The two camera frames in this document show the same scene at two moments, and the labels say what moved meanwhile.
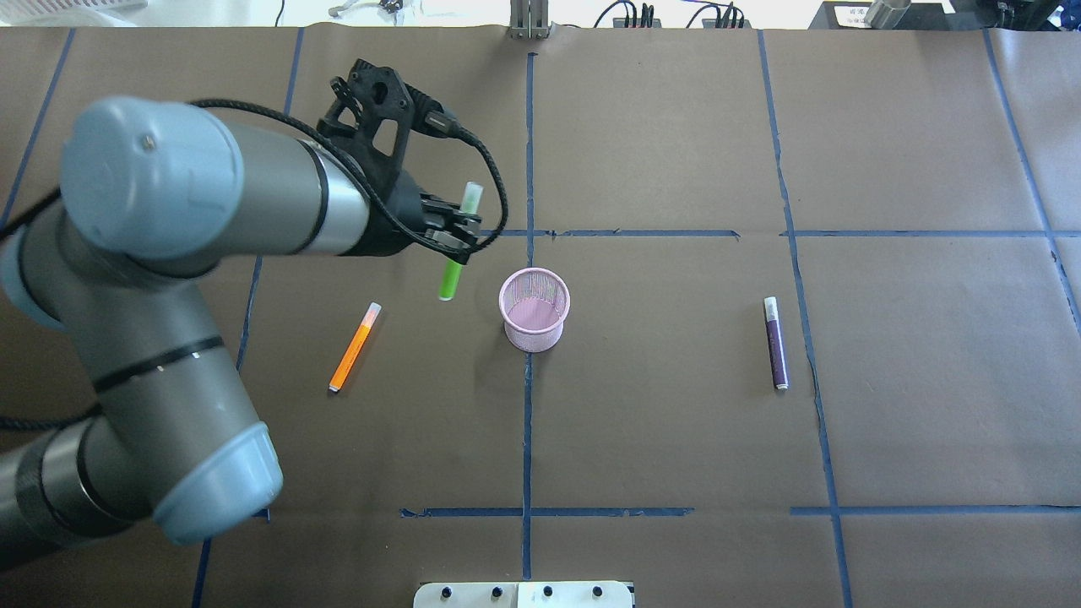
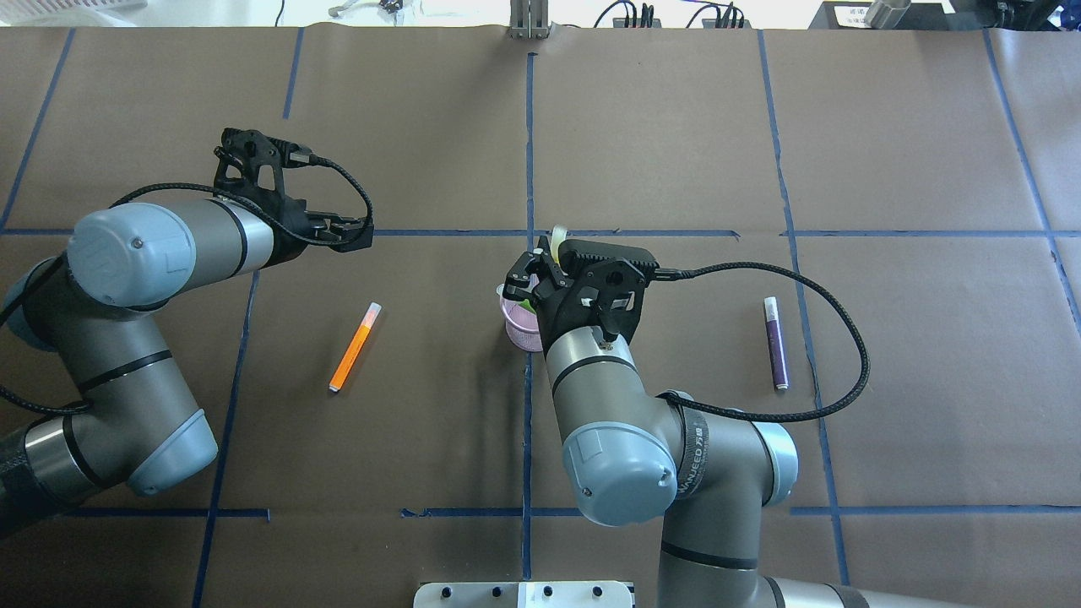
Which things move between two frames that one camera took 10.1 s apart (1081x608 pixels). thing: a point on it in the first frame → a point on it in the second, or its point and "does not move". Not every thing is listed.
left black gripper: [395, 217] → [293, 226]
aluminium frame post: [529, 19] does not move
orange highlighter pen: [366, 326] does not move
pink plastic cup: [534, 302] does not move
